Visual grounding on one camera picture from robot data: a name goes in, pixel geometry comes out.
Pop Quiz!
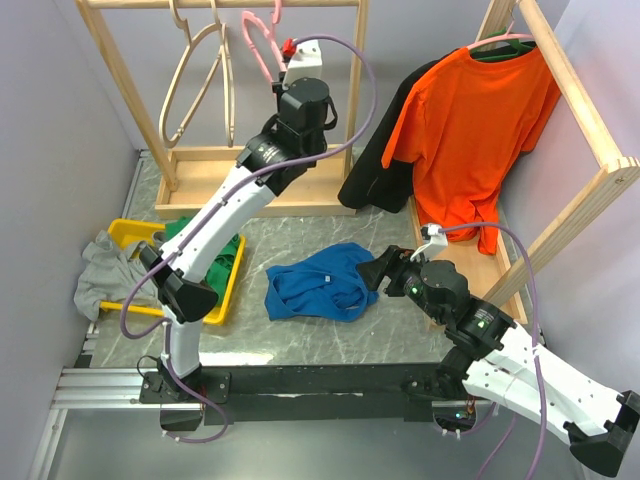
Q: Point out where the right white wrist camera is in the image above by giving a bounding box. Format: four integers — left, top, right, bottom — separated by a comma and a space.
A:
410, 223, 448, 263

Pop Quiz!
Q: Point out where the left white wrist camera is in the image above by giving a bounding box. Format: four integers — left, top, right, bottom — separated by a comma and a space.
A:
281, 39, 323, 85

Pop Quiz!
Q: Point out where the black shirt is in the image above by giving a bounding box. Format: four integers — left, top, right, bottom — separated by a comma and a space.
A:
338, 46, 540, 226

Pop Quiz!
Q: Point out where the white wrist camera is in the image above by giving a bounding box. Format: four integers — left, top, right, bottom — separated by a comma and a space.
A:
281, 39, 323, 85
410, 223, 448, 263

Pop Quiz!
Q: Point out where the pink hanger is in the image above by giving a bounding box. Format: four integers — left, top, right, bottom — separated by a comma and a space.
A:
241, 0, 289, 86
467, 21, 535, 51

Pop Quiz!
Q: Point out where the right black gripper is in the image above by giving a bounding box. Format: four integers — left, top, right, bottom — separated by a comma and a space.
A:
355, 243, 447, 324

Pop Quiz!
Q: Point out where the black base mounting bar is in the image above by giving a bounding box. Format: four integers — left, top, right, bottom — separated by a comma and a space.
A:
139, 363, 469, 431

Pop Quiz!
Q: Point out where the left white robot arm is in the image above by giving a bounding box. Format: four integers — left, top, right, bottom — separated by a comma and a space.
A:
140, 77, 337, 402

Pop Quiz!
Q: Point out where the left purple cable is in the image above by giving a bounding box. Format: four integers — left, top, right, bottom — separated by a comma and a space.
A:
119, 33, 377, 445

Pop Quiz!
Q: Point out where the beige wooden hanger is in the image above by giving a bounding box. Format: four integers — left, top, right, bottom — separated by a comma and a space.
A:
156, 0, 223, 149
210, 0, 236, 148

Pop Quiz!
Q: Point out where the green hanger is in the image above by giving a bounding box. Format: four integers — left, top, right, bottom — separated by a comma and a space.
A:
469, 39, 536, 63

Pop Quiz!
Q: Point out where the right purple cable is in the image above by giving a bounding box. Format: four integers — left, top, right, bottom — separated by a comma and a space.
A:
439, 222, 547, 479

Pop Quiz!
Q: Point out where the green shirt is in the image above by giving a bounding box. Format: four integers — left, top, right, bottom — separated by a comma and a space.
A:
165, 216, 240, 306

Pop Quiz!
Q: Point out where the yellow plastic tray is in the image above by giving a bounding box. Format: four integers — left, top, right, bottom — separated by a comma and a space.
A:
107, 218, 246, 325

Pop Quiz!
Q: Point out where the back wooden clothes rack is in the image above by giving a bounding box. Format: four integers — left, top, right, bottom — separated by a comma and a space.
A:
77, 1, 371, 224

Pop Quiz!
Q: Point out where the blue tank top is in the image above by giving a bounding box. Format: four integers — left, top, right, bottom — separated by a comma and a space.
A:
264, 242, 379, 323

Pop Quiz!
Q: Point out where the wooden clothes rack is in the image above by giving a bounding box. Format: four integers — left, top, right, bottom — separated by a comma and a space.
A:
77, 1, 371, 224
407, 0, 640, 331

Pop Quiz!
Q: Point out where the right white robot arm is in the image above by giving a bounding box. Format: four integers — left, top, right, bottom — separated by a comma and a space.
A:
357, 245, 639, 478

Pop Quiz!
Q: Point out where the orange t-shirt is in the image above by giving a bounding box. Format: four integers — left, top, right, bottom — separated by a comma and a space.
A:
381, 48, 560, 255

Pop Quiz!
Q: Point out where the grey shirt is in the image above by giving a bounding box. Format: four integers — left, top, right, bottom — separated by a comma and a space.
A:
74, 230, 147, 322

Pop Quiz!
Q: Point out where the purple cable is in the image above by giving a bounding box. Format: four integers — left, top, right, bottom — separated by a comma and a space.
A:
439, 222, 547, 479
119, 33, 377, 445

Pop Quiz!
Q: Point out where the middle beige wooden hanger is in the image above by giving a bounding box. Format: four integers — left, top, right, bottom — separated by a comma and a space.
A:
210, 0, 236, 148

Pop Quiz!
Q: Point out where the pink hanger under orange shirt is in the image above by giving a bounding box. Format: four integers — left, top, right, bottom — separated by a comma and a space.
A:
467, 21, 535, 51

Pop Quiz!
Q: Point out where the right wooden clothes rack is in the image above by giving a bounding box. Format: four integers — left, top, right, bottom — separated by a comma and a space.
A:
407, 0, 640, 331

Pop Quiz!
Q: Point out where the left beige wooden hanger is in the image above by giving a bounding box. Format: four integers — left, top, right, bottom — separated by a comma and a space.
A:
156, 0, 223, 149

